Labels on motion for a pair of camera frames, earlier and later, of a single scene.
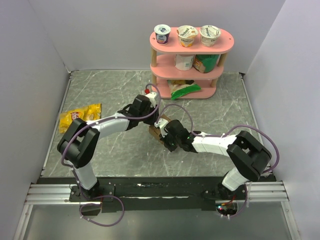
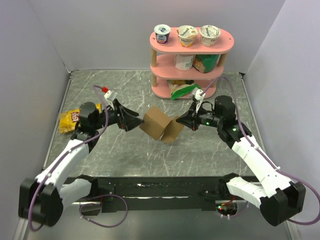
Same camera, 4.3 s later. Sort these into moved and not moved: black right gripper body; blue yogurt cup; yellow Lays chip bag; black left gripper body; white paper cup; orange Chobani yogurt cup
Moved: black left gripper body; black right gripper body
Not moved: orange Chobani yogurt cup; yellow Lays chip bag; white paper cup; blue yogurt cup
